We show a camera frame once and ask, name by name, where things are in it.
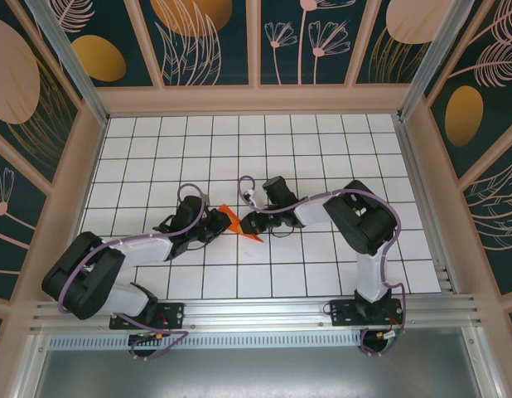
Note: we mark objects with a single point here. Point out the large pink oval wall panel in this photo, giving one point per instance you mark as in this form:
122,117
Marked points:
15,74

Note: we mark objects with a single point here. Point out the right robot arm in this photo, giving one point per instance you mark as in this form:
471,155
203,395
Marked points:
359,224

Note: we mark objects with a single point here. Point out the aluminium table side rail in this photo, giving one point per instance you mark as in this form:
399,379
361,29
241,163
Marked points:
419,186

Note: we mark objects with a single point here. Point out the small black circuit board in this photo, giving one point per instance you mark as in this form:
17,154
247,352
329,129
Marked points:
142,336

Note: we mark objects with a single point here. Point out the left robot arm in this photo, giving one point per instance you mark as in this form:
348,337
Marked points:
82,282

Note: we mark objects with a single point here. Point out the pink leaf outline wall panel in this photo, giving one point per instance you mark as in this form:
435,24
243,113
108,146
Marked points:
496,215

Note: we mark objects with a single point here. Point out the orange circle leaves wall panel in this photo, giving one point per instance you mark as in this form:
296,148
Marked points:
189,41

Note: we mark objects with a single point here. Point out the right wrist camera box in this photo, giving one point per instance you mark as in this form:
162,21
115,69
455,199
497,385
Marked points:
252,198

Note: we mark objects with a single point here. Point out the pink flowers wall panel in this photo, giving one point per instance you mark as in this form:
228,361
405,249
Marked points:
289,41

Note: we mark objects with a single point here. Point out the pink circle wall panel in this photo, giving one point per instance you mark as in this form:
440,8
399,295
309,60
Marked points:
405,25

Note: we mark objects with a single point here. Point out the grey metal shelf plate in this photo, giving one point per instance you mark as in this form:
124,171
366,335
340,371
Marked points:
256,373

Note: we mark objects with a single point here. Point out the yellow oval feather wall panel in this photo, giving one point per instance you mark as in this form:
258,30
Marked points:
467,108

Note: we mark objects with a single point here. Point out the single flower wall panel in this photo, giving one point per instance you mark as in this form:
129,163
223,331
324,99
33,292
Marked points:
11,215

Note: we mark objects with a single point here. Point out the long aluminium mounting rail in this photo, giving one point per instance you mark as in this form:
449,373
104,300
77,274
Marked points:
256,309

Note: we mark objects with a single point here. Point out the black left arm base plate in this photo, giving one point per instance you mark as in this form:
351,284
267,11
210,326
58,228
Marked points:
173,315

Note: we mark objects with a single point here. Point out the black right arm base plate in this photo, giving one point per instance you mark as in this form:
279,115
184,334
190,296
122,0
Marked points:
343,313

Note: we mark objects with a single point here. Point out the aluminium side frame bar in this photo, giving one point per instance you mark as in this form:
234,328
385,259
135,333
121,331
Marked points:
32,369
484,369

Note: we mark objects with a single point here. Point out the aluminium corner post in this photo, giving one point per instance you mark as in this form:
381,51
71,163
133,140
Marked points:
438,54
63,54

